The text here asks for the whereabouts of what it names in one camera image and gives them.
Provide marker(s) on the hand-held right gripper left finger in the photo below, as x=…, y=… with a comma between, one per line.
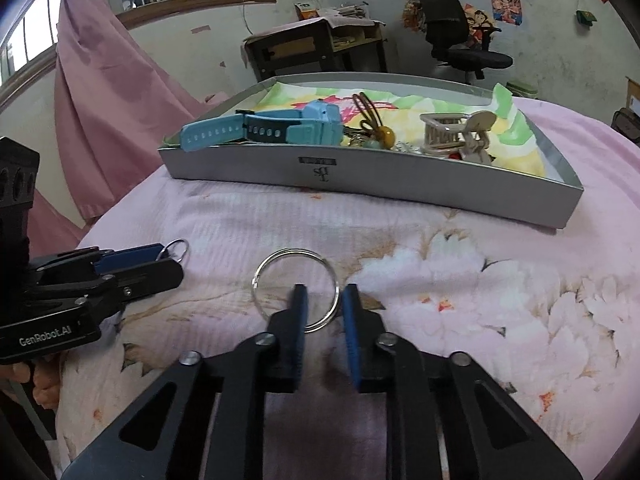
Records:
x=299, y=330

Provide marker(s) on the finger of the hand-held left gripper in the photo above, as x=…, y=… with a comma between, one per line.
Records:
x=130, y=259
x=155, y=275

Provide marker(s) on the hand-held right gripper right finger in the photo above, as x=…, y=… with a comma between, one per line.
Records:
x=352, y=335

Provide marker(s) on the grey shallow box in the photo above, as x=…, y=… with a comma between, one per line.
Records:
x=375, y=180

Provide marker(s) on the light blue smartwatch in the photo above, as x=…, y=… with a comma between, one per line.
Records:
x=320, y=122

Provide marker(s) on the beige hair claw clip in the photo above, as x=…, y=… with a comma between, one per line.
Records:
x=480, y=125

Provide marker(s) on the person's left hand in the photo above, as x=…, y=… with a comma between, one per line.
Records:
x=17, y=374

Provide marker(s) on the pink floral blanket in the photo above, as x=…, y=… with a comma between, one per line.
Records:
x=450, y=285

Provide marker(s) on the pink curtain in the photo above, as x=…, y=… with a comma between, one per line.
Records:
x=110, y=110

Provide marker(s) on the colourful floral box liner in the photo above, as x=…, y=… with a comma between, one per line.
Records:
x=500, y=150

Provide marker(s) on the dark wooden desk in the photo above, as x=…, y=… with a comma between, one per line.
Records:
x=290, y=50

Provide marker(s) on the orange small box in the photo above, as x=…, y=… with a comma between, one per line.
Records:
x=304, y=11

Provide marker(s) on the cartoon poster behind chair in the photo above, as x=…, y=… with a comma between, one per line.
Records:
x=412, y=10

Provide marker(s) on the black office chair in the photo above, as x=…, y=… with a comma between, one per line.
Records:
x=445, y=15

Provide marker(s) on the cartoon poster orange figures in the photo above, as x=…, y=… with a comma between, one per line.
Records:
x=480, y=22

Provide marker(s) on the cartoon poster straw hat figure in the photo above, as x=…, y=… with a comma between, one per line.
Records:
x=506, y=2

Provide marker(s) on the cardboard box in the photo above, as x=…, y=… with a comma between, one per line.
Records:
x=634, y=95

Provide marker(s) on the green hanging ornament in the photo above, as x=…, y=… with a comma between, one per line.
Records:
x=586, y=18

